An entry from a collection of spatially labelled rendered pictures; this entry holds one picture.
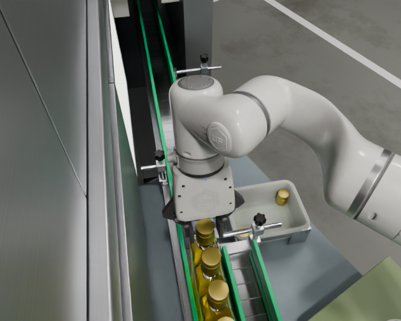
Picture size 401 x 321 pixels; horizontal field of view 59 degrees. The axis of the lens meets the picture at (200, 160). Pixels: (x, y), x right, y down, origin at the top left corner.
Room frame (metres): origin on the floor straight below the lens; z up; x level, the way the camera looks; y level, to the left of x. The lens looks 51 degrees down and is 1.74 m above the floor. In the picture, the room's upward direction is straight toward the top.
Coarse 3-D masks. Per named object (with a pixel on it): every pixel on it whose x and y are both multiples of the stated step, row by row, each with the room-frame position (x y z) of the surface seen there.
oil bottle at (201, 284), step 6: (198, 264) 0.27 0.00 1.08; (198, 270) 0.26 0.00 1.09; (222, 270) 0.26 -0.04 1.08; (198, 276) 0.25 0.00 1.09; (216, 276) 0.24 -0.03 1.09; (222, 276) 0.25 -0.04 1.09; (198, 282) 0.24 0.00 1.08; (204, 282) 0.23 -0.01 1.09; (210, 282) 0.23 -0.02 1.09; (198, 288) 0.23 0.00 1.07; (204, 288) 0.23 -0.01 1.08; (198, 294) 0.23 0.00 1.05; (198, 300) 0.23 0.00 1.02; (198, 306) 0.23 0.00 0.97; (198, 312) 0.23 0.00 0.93
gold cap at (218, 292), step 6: (216, 282) 0.21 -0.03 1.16; (222, 282) 0.21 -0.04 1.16; (210, 288) 0.20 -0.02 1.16; (216, 288) 0.20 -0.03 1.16; (222, 288) 0.20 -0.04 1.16; (228, 288) 0.20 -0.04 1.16; (210, 294) 0.19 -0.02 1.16; (216, 294) 0.19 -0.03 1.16; (222, 294) 0.19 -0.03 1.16; (228, 294) 0.19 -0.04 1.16; (210, 300) 0.19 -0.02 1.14; (216, 300) 0.18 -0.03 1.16; (222, 300) 0.18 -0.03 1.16; (216, 306) 0.18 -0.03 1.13; (222, 306) 0.18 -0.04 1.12
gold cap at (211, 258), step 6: (204, 252) 0.26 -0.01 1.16; (210, 252) 0.26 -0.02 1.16; (216, 252) 0.26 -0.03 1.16; (204, 258) 0.25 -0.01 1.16; (210, 258) 0.25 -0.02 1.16; (216, 258) 0.25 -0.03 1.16; (204, 264) 0.24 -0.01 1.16; (210, 264) 0.24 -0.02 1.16; (216, 264) 0.24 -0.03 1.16; (204, 270) 0.24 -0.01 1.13; (210, 270) 0.24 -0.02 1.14; (216, 270) 0.24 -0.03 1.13
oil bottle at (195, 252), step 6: (216, 240) 0.32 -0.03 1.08; (192, 246) 0.31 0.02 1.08; (198, 246) 0.30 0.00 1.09; (216, 246) 0.31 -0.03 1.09; (192, 252) 0.30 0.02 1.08; (198, 252) 0.29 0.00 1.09; (192, 258) 0.29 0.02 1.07; (198, 258) 0.28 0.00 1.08; (192, 264) 0.29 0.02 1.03; (192, 270) 0.30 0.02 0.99; (192, 276) 0.30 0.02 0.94; (192, 282) 0.31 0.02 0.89
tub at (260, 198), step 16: (240, 192) 0.60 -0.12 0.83; (256, 192) 0.61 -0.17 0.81; (272, 192) 0.62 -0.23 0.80; (240, 208) 0.58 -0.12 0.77; (256, 208) 0.58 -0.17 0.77; (272, 208) 0.58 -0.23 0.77; (288, 208) 0.58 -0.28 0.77; (304, 208) 0.54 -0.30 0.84; (240, 224) 0.53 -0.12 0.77; (288, 224) 0.53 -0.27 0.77; (304, 224) 0.49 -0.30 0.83; (240, 240) 0.44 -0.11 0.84
